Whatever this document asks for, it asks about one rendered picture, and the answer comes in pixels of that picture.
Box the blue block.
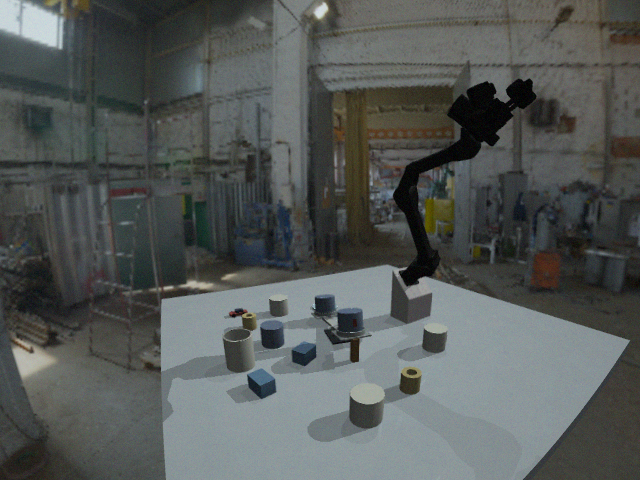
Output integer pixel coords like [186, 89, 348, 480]
[247, 368, 277, 399]
[291, 341, 316, 366]

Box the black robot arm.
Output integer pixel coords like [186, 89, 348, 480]
[393, 81, 497, 286]

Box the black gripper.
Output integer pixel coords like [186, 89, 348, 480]
[464, 78, 537, 142]

